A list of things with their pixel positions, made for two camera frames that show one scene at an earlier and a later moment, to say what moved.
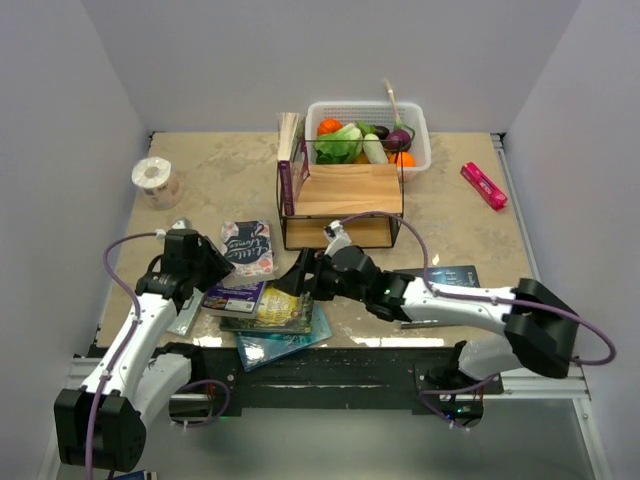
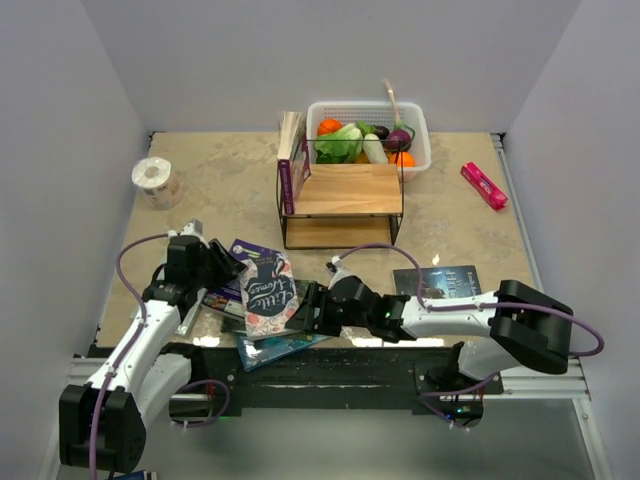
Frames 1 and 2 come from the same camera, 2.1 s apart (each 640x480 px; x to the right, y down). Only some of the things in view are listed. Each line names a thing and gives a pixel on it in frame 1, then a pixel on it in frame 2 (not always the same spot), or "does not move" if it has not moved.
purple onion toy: [399, 139] does not move
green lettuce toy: [342, 147] does not move
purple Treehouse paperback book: [293, 158] does not move
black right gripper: [310, 261] -> [318, 296]
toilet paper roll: [161, 188] does not move
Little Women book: [248, 246] -> [270, 298]
